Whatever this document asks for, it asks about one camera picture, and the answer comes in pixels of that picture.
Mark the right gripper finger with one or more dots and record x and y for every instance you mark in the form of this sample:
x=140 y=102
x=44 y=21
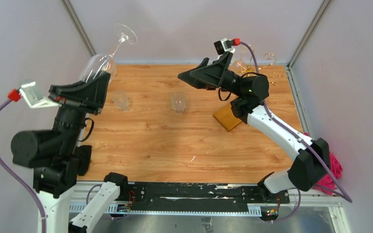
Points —
x=202 y=78
x=216 y=69

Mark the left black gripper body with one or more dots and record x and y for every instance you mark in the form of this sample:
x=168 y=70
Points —
x=72 y=101

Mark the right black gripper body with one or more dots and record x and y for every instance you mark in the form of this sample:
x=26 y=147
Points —
x=230 y=83

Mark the clear ribbed wine glass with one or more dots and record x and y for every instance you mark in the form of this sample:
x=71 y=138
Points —
x=120 y=100

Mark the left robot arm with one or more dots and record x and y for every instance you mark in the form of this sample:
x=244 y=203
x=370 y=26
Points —
x=56 y=158

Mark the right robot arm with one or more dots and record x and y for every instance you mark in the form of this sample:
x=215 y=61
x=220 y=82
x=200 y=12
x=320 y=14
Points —
x=311 y=157

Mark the clear wine glass back top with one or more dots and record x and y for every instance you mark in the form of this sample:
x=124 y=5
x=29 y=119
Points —
x=239 y=64

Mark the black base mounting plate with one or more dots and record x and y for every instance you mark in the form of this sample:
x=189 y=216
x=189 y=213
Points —
x=196 y=197

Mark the pink cloth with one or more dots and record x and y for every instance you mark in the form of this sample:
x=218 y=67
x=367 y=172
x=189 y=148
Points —
x=326 y=184

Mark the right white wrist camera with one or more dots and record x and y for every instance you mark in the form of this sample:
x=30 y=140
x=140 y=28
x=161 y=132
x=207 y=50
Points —
x=224 y=45

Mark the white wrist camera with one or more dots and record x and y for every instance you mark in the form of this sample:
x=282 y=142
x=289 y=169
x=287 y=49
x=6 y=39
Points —
x=224 y=45
x=33 y=96

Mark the gold wire glass rack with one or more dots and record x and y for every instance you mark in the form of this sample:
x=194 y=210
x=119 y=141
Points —
x=224 y=115

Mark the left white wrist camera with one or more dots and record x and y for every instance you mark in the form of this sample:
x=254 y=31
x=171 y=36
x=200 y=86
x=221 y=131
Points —
x=33 y=96

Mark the aluminium frame rail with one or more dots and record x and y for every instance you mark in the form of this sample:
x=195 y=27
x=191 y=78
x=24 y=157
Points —
x=266 y=213

